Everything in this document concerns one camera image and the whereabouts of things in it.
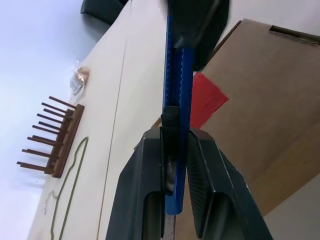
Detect green wire clothes hanger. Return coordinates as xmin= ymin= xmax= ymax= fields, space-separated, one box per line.
xmin=42 ymin=136 xmax=90 ymax=240

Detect brown cardboard box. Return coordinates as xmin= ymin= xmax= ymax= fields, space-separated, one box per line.
xmin=149 ymin=18 xmax=320 ymax=217

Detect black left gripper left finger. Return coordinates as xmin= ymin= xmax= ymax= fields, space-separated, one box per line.
xmin=105 ymin=126 xmax=167 ymax=240

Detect bread in clear wrapper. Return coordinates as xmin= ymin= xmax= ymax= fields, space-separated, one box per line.
xmin=69 ymin=65 xmax=91 ymax=96

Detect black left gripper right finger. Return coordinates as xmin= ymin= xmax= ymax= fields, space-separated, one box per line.
xmin=185 ymin=128 xmax=274 ymax=240

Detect dark wooden peg rack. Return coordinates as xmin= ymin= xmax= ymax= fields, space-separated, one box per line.
xmin=16 ymin=95 xmax=86 ymax=179

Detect blue utility cutter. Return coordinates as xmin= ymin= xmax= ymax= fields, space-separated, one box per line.
xmin=159 ymin=14 xmax=195 ymax=240

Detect red tape strip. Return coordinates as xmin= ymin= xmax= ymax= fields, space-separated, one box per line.
xmin=190 ymin=72 xmax=230 ymax=130

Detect dark upholstered chair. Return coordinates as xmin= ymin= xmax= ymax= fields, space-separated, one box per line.
xmin=79 ymin=0 xmax=131 ymax=26

